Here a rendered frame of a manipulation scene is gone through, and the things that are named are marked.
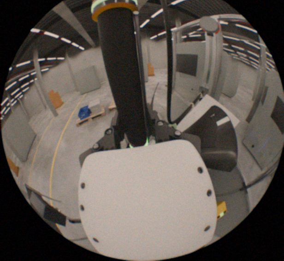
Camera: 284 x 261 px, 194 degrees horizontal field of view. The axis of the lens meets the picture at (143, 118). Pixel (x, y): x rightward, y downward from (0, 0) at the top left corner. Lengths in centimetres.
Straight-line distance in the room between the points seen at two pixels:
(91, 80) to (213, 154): 733
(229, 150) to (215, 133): 6
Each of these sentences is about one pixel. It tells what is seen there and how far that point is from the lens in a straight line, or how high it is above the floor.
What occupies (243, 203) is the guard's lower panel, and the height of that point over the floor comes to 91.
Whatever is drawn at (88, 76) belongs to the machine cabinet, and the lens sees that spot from 730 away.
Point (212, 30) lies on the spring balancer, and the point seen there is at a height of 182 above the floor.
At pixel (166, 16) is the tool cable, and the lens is 17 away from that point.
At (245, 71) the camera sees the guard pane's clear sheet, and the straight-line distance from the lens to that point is 75.
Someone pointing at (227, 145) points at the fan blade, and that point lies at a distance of 18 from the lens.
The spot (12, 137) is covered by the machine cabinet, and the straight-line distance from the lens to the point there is 610.
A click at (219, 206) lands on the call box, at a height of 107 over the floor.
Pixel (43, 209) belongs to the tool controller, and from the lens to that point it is 71.
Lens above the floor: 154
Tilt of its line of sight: 39 degrees down
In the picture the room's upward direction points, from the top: 7 degrees counter-clockwise
